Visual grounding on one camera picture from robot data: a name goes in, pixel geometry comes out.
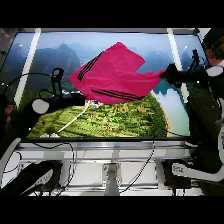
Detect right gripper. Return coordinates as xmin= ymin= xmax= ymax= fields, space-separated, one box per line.
xmin=158 ymin=63 xmax=183 ymax=85

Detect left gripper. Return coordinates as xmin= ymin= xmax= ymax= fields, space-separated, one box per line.
xmin=64 ymin=92 xmax=87 ymax=107

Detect pink shorts with black stripes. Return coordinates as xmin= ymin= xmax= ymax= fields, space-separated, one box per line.
xmin=68 ymin=41 xmax=167 ymax=105

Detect heap of clothes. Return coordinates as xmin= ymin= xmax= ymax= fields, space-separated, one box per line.
xmin=201 ymin=28 xmax=224 ymax=68

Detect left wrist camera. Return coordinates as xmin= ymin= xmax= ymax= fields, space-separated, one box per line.
xmin=50 ymin=67 xmax=65 ymax=98

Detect black cable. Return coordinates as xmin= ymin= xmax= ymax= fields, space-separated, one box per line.
xmin=31 ymin=141 xmax=78 ymax=195
xmin=119 ymin=131 xmax=158 ymax=195
xmin=0 ymin=71 xmax=54 ymax=98

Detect silver frame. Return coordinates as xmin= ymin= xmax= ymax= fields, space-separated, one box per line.
xmin=0 ymin=139 xmax=205 ymax=197

